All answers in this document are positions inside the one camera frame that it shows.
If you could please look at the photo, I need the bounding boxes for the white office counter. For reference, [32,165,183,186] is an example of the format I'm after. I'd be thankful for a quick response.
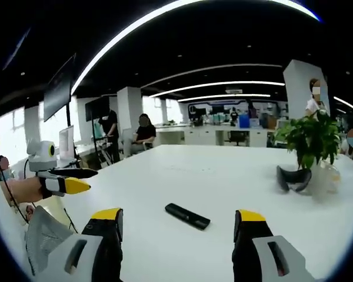
[152,123,277,148]

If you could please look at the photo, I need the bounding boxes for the clear glass vase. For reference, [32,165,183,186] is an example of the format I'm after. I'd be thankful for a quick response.
[308,158,342,198]

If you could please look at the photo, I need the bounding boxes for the green potted plant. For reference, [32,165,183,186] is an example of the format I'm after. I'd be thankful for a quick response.
[272,109,342,170]

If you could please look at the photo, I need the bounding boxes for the black office chair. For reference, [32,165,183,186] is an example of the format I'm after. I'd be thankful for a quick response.
[227,129,251,147]

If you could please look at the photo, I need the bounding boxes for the black standing display screen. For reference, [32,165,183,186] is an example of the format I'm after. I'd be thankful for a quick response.
[84,95,111,122]

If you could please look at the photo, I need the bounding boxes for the black remote control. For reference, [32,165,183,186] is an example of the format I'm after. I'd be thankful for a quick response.
[164,202,211,231]

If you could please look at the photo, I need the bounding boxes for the blue storage box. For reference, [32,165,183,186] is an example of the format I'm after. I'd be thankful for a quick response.
[238,113,251,129]

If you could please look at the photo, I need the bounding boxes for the grey mesh chair back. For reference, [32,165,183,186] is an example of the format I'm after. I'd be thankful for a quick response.
[25,205,75,276]

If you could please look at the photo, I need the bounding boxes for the black hanging monitor screen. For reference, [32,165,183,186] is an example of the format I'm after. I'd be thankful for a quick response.
[42,52,77,123]

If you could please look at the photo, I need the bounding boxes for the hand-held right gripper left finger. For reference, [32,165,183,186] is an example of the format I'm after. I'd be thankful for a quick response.
[35,207,124,282]

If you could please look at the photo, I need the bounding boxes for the person's left hand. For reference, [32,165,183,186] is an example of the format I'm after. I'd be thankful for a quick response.
[5,176,48,204]

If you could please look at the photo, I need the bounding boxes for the black headset goggles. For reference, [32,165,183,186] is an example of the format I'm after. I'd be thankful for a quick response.
[275,164,312,193]

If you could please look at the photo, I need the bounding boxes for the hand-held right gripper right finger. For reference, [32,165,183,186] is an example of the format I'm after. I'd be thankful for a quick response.
[231,209,318,282]

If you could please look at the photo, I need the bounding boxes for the white desktop monitor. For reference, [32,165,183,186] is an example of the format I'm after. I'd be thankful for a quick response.
[58,125,75,159]

